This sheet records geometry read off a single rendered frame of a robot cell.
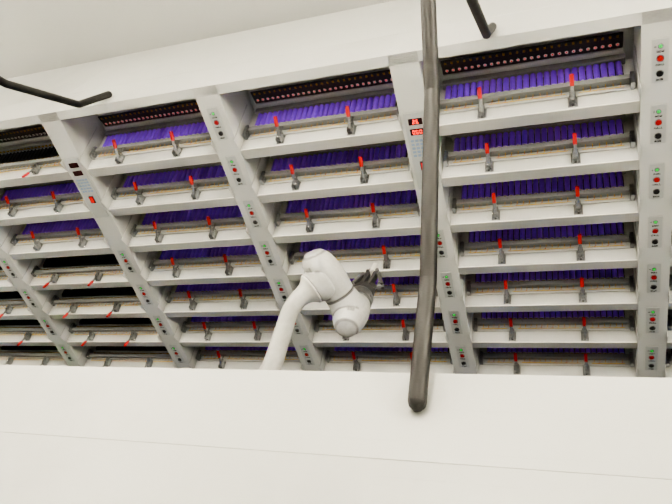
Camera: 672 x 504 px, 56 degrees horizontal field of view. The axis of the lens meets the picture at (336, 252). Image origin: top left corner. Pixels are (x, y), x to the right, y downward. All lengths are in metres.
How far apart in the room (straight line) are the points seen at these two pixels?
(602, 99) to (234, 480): 1.57
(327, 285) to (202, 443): 1.09
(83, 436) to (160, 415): 0.12
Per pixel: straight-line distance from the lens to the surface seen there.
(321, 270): 1.91
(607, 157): 2.13
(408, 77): 2.01
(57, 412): 1.09
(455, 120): 2.06
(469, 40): 1.96
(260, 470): 0.83
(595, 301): 2.45
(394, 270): 2.41
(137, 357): 3.48
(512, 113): 2.04
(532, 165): 2.13
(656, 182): 2.16
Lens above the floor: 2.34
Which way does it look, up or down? 33 degrees down
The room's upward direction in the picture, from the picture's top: 17 degrees counter-clockwise
